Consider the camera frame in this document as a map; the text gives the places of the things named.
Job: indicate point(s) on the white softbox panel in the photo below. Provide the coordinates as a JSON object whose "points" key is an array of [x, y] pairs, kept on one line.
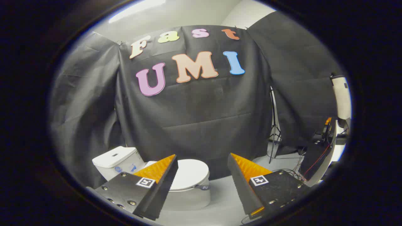
{"points": [[342, 97]]}

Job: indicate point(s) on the plain dark grey cloth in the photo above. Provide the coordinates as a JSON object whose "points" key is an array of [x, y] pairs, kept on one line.
{"points": [[301, 78], [88, 110]]}

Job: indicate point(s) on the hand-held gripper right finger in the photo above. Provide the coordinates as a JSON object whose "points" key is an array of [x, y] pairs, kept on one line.
{"points": [[241, 188]]}

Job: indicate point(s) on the white toilet tank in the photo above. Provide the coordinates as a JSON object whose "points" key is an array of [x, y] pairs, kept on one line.
{"points": [[114, 157]]}

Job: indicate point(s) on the orange and black gripper device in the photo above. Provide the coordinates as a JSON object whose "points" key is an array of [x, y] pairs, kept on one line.
{"points": [[327, 125]]}

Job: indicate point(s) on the black backdrop cloth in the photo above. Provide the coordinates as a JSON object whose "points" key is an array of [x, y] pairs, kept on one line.
{"points": [[201, 119]]}

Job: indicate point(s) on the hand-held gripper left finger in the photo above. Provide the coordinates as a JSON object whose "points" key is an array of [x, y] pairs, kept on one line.
{"points": [[163, 188]]}

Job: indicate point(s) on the black light stand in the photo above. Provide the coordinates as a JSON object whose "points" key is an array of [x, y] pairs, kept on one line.
{"points": [[274, 125]]}

